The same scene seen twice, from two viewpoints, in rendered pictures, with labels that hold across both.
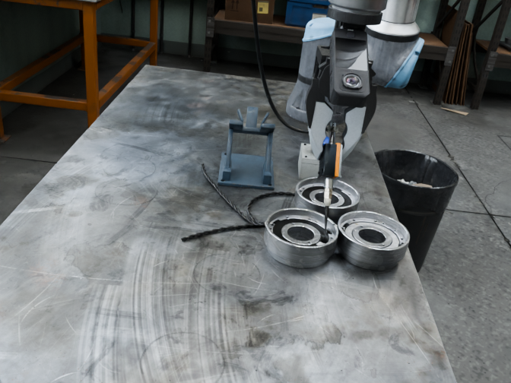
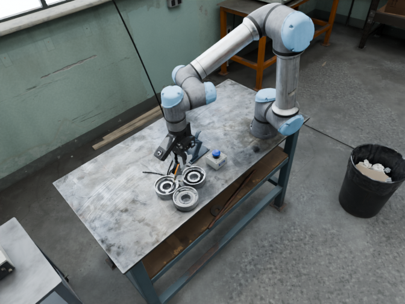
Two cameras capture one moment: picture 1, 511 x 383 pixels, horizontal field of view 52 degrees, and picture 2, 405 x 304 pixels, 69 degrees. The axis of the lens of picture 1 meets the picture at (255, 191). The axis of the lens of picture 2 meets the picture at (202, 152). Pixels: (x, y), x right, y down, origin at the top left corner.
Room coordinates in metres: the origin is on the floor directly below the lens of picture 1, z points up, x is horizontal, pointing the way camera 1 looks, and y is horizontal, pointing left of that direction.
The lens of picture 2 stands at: (0.25, -0.80, 1.82)
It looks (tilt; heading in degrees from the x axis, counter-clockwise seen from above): 45 degrees down; 50
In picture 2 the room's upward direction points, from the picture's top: 5 degrees counter-clockwise
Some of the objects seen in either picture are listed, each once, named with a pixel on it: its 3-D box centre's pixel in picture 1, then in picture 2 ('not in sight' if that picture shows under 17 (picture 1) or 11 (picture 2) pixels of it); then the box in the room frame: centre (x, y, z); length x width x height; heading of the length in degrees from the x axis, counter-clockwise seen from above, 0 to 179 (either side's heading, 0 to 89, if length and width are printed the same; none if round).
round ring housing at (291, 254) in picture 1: (299, 238); (167, 187); (0.65, -0.07, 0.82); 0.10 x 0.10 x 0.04
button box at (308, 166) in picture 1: (318, 160); (217, 158); (0.92, -0.11, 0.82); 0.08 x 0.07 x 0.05; 0
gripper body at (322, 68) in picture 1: (346, 53); (179, 137); (0.74, -0.10, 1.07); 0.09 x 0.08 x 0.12; 3
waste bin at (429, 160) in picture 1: (400, 214); (368, 183); (1.86, -0.59, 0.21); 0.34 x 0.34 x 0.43
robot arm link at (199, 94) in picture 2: not in sight; (197, 93); (0.83, -0.11, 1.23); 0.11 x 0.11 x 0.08; 73
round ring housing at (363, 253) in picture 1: (370, 240); (185, 199); (0.67, -0.18, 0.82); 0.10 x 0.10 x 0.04
